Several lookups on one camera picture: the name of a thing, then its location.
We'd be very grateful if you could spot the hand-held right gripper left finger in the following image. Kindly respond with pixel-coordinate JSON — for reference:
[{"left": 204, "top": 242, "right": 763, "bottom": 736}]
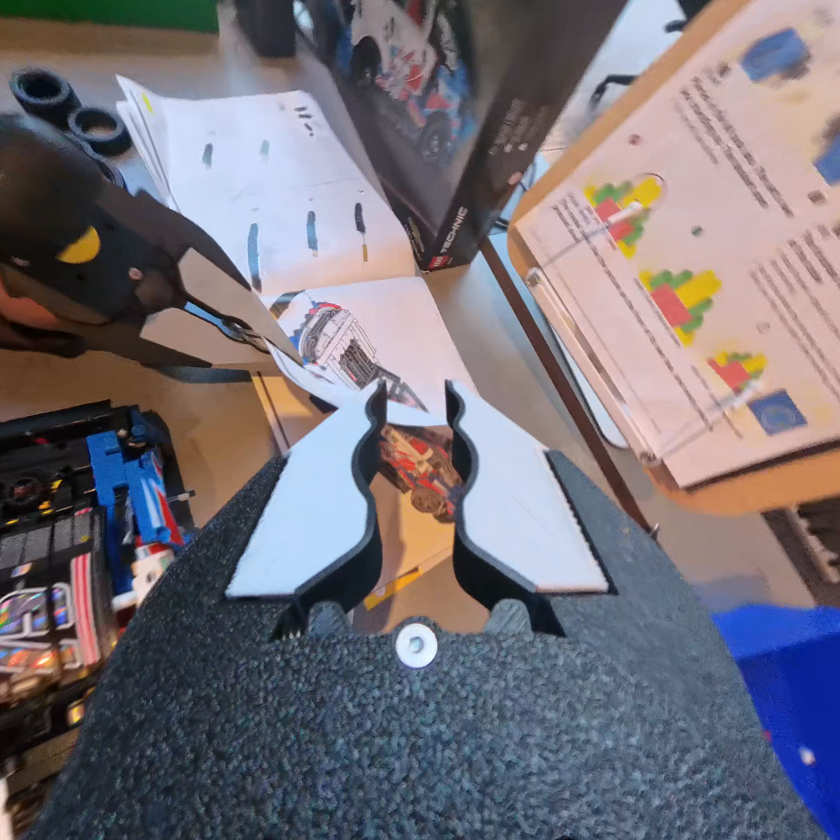
[{"left": 225, "top": 379, "right": 389, "bottom": 623}]

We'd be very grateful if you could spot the instruction sheet on wooden board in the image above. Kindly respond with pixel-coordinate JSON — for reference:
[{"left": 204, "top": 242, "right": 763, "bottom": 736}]
[{"left": 508, "top": 0, "right": 840, "bottom": 516}]

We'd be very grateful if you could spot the white brick race car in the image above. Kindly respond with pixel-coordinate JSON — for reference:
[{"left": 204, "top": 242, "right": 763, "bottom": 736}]
[{"left": 0, "top": 400, "right": 198, "bottom": 818}]

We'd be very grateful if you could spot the blue plastic bin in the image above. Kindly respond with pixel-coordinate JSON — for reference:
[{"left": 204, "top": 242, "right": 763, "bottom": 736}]
[{"left": 712, "top": 604, "right": 840, "bottom": 840}]

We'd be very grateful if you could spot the instruction booklet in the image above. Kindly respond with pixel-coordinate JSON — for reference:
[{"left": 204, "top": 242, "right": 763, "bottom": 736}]
[{"left": 115, "top": 75, "right": 487, "bottom": 611}]

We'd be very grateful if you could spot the green plastic bin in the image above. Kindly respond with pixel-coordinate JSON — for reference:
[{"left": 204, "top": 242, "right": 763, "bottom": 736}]
[{"left": 0, "top": 0, "right": 221, "bottom": 34}]

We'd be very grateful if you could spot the black printed toy set box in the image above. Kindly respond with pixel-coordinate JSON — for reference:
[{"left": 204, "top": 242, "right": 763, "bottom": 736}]
[{"left": 292, "top": 0, "right": 624, "bottom": 273}]

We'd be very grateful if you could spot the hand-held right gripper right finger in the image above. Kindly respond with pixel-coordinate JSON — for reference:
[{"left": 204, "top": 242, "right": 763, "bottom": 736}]
[{"left": 445, "top": 379, "right": 611, "bottom": 616}]

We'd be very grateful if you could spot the silver monitor stand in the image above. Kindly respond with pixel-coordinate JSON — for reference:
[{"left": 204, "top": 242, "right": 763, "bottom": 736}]
[{"left": 545, "top": 322, "right": 631, "bottom": 450}]

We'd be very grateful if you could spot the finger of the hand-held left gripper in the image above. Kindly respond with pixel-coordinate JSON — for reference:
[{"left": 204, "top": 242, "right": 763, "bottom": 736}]
[
  {"left": 176, "top": 248, "right": 304, "bottom": 366},
  {"left": 139, "top": 305, "right": 280, "bottom": 368}
]

